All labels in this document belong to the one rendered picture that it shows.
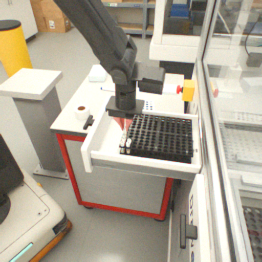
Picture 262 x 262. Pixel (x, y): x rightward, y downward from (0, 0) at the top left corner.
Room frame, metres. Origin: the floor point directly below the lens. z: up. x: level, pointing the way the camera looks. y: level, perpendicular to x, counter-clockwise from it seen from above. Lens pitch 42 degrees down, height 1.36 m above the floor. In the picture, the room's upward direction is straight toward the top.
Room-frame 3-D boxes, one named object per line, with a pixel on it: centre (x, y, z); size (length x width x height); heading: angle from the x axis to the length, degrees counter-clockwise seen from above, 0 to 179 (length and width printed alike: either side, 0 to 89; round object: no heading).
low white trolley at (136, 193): (0.96, 0.01, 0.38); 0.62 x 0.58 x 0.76; 169
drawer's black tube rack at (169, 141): (0.52, -0.09, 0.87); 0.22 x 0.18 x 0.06; 79
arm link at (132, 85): (0.50, 0.01, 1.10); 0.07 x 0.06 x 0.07; 77
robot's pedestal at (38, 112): (1.15, 0.60, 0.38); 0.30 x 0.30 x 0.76; 79
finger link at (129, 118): (0.50, 0.02, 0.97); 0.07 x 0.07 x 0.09; 78
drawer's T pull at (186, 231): (0.19, -0.12, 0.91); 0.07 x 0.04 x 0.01; 169
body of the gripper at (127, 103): (0.50, 0.01, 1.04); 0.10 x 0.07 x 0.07; 78
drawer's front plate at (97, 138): (0.56, 0.11, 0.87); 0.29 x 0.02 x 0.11; 169
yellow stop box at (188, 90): (0.83, -0.25, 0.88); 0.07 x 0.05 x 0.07; 169
